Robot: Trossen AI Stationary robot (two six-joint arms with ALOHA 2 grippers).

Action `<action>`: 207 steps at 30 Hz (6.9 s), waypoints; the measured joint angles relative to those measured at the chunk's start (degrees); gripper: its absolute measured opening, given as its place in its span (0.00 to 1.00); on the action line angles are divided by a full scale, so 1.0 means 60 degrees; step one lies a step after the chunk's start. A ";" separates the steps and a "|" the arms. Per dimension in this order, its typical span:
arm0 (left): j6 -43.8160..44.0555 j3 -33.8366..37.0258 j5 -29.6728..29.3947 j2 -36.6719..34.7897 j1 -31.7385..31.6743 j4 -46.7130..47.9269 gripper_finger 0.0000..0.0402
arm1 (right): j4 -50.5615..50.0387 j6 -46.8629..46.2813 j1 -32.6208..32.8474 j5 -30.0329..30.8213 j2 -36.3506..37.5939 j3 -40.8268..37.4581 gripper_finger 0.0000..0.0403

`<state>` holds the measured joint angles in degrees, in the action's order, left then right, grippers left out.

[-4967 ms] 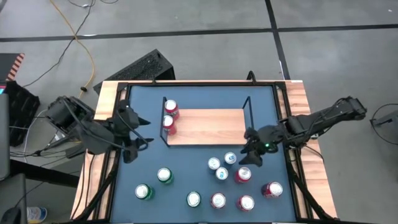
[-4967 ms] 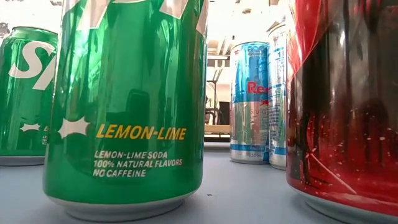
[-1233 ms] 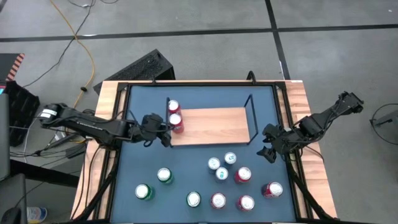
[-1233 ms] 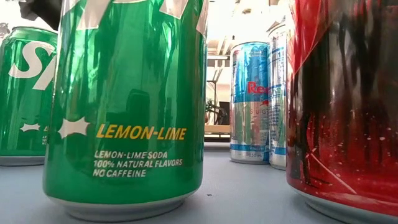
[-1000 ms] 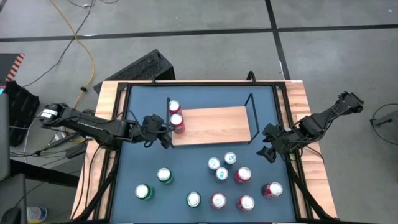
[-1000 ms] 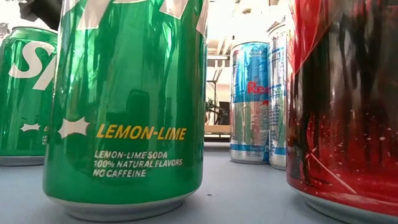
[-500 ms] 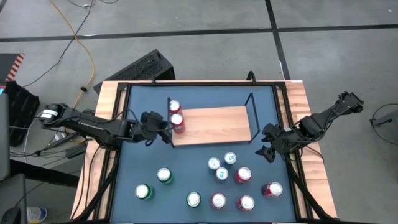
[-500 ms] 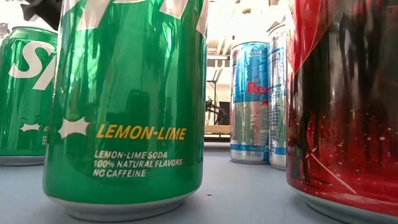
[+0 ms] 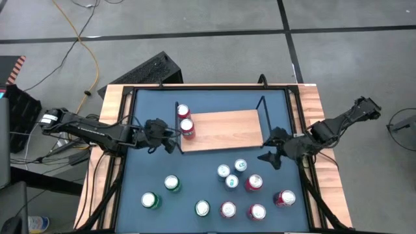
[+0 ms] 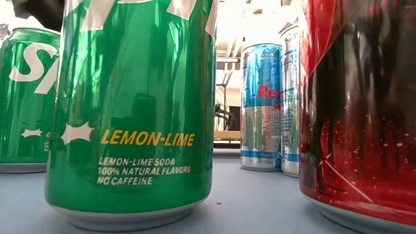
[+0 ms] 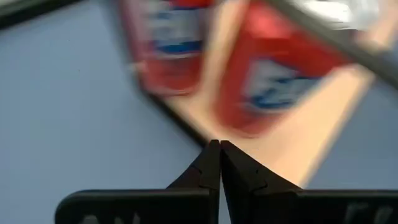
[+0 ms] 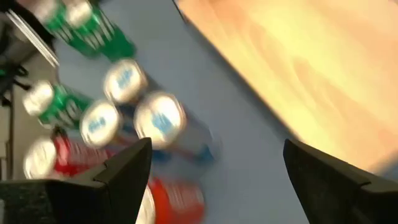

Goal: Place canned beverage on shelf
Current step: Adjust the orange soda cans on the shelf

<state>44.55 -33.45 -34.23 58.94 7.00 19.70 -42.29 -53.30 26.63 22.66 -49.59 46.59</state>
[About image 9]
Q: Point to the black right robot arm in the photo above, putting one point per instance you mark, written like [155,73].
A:
[341,123]

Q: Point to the wooden shelf black frame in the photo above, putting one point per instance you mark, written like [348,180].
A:
[224,130]

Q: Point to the red Fanta can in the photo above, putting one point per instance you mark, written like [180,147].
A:
[183,111]
[188,128]
[254,182]

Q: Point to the black desk foot bar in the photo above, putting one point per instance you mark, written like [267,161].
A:
[48,182]

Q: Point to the black round object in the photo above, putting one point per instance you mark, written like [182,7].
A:
[9,227]

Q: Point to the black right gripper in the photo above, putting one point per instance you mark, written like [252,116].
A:
[295,148]

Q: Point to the slim blue silver can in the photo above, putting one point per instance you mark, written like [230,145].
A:
[223,170]
[231,181]
[240,165]

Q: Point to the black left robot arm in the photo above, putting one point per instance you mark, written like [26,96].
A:
[94,131]

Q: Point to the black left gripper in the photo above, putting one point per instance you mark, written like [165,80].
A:
[156,135]

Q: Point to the black table frame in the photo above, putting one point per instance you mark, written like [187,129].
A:
[227,87]

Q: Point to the black box orange striped edge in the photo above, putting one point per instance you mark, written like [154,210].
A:
[9,66]

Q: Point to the grey monitor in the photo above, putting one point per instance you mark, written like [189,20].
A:
[4,143]

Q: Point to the black perforated computer case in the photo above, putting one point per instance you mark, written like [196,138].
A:
[146,73]

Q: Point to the blue table mat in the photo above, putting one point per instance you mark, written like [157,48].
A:
[146,169]

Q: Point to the red Coca-Cola can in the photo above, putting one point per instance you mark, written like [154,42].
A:
[257,212]
[285,198]
[227,209]

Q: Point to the green Sprite can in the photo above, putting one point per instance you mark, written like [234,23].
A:
[202,208]
[172,183]
[150,200]

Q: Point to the black fabric crate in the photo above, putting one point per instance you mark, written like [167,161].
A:
[22,113]

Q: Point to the white blue canister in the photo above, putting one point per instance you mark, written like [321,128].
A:
[38,224]

